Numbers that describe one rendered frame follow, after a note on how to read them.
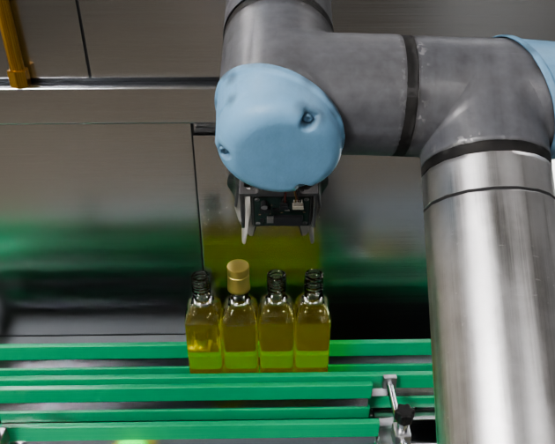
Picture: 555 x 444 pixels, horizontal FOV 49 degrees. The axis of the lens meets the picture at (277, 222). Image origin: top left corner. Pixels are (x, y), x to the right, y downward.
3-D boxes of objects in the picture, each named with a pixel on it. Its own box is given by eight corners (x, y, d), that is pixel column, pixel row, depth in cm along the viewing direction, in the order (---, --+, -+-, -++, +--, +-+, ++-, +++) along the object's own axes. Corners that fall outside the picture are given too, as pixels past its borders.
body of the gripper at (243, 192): (238, 232, 59) (231, 144, 49) (240, 166, 64) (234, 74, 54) (318, 232, 59) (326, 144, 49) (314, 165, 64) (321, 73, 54)
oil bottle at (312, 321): (323, 379, 111) (329, 286, 99) (326, 403, 106) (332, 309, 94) (292, 379, 111) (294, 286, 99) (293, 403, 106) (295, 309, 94)
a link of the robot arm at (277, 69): (418, 111, 32) (395, -10, 39) (203, 105, 32) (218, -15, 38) (391, 204, 38) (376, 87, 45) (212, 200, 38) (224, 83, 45)
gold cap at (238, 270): (242, 277, 97) (241, 255, 94) (255, 290, 94) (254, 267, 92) (223, 285, 95) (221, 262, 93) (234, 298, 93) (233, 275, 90)
